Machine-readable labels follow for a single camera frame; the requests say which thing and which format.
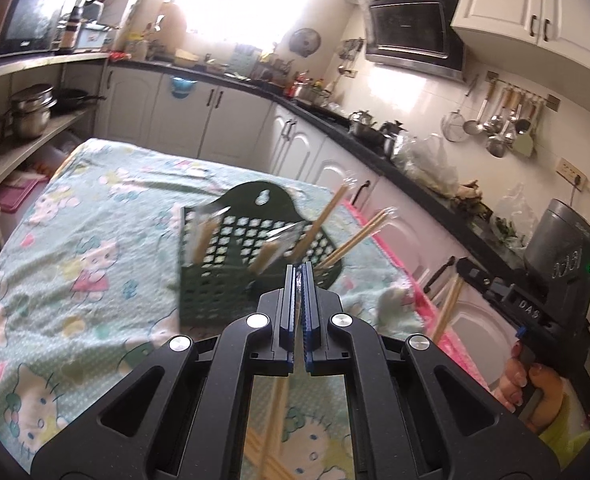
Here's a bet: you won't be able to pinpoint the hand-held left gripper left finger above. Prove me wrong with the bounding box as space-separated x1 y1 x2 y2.
30 264 302 480

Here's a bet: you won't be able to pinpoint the teal mini drawer organizer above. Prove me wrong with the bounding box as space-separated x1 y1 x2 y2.
231 43 264 79

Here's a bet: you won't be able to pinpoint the small wall fan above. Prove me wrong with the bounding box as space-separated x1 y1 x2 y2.
289 27 322 59

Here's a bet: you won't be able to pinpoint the black blender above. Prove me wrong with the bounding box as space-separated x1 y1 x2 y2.
69 0 106 53

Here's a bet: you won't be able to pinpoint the wall hook rail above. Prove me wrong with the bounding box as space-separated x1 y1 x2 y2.
485 70 562 111

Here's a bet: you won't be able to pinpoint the wire skimmer strainer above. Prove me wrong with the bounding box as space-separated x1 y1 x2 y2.
441 75 480 143

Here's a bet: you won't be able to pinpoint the person's right hand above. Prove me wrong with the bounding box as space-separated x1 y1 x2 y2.
495 342 566 432

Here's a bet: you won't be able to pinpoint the pale green lidded container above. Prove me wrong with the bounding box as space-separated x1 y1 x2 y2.
75 22 119 52

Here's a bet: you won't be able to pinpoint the metal shelf rack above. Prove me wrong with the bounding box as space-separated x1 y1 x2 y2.
0 50 113 198

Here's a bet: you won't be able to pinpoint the wooden cutting board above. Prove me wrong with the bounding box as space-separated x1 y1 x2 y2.
164 2 192 57

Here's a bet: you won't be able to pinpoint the wall power outlet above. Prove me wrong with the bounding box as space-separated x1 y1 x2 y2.
558 156 589 192

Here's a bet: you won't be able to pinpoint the green plastic utensil basket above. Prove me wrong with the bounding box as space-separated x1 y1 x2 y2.
177 180 346 328

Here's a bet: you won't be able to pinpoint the dark cooking pot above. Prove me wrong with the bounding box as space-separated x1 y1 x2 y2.
377 120 408 158

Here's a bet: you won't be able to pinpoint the thin clear plastic bag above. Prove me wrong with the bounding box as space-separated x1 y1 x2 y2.
494 182 543 241

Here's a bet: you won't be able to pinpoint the stacked steel pots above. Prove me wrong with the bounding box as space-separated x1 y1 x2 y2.
9 84 58 141

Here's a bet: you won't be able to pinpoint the cartoon cat printed blanket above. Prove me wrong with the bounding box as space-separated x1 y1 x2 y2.
0 137 458 480

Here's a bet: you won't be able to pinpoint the black range hood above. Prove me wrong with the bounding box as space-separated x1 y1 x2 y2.
346 0 466 82

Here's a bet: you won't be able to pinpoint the bunch of bamboo chopsticks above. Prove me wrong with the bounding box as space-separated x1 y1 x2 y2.
184 180 400 273

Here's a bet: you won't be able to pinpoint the black microwave oven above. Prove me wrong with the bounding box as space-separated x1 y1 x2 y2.
0 0 76 59

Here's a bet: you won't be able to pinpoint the chopstick pair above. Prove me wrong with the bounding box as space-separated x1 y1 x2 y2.
256 264 306 480
429 270 468 350

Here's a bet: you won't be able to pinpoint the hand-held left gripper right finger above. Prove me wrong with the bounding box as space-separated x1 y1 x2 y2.
302 260 560 480

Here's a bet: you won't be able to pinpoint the steel kettle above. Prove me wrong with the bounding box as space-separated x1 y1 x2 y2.
349 109 378 136

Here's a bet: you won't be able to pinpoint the black frying pan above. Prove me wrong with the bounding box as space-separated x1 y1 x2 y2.
54 88 108 115

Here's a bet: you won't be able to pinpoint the white upper cabinet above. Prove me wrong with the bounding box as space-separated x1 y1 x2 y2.
450 0 590 78

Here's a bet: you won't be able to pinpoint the row of hanging metal ladles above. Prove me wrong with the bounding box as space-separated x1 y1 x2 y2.
462 80 538 159

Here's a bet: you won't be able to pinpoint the pink storage box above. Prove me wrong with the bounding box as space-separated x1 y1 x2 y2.
0 176 52 233

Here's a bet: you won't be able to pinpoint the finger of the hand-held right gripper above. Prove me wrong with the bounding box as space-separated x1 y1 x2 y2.
454 256 519 309

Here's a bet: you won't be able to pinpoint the black kitchen countertop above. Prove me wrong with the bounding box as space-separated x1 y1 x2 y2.
107 55 530 271

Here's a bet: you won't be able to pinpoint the grey rice cooker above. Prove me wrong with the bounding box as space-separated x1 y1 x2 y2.
524 198 590 266

